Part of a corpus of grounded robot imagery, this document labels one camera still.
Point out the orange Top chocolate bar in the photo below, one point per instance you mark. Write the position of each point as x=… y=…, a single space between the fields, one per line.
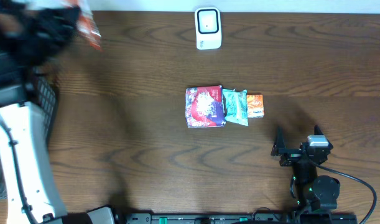
x=86 y=25

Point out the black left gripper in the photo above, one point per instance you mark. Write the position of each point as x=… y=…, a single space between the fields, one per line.
x=55 y=23

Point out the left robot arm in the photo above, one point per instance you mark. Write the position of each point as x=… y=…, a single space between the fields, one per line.
x=28 y=107

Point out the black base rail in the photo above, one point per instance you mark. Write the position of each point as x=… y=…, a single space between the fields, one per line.
x=147 y=218

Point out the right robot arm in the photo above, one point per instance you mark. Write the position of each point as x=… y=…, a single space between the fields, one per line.
x=316 y=195

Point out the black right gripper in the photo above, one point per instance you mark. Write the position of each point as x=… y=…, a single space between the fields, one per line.
x=279 y=149

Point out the grey plastic mesh basket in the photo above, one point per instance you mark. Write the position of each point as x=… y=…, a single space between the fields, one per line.
x=47 y=98

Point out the green wet wipes pack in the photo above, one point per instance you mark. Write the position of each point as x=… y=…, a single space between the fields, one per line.
x=236 y=106

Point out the purple red tissue pack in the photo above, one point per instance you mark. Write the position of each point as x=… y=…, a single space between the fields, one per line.
x=204 y=107

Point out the orange Kleenex tissue pack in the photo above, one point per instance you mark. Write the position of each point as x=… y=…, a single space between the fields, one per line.
x=255 y=106

